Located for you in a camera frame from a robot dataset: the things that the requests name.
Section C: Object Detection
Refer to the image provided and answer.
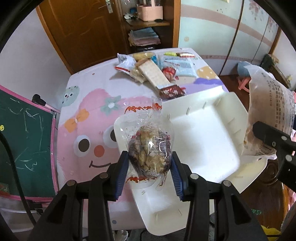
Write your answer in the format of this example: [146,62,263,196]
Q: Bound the white printed snack packet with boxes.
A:
[242,65,295,156]

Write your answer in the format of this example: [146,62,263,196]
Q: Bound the clear bag brown pastry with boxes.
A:
[120,96,174,190]

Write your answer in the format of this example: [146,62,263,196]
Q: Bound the dark red chocolate packet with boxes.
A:
[159,85,186,100]

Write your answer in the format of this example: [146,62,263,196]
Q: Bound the long cracker pack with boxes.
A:
[135,58,171,90]

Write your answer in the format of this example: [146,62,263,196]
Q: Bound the white blue wrapper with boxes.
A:
[114,53,136,74]

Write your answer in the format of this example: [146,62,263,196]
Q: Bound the white plastic tray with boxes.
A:
[127,88,267,236]

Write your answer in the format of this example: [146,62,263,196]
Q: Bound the pink plastic stool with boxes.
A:
[237,76,251,93]

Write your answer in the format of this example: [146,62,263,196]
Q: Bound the blue white cushion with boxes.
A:
[237,61,252,77]

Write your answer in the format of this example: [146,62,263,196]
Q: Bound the cartoon printed tablecloth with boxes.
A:
[56,48,230,231]

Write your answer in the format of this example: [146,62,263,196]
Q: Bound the small red snack packet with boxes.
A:
[162,67,179,82]

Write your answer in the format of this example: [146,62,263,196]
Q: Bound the light blue snack bag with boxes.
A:
[159,55,197,78]

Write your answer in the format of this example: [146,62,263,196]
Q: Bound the pastel wardrobe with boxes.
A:
[178,0,278,75]

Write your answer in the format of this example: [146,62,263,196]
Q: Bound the yellow snack bag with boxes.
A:
[132,52,155,62]

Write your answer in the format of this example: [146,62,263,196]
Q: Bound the green yellow small packet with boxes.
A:
[164,52,180,57]

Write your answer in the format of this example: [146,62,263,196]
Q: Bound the stack of folded cloths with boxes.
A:
[128,27,161,47]

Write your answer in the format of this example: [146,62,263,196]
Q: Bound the wooden shelf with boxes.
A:
[116,1,181,54]

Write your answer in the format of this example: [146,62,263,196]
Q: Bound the brown wooden door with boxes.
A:
[36,1,128,74]

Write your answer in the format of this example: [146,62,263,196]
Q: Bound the pink storage basket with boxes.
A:
[137,6,163,22]

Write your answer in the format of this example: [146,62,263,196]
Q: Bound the green chalkboard pink frame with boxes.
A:
[1,86,58,202]

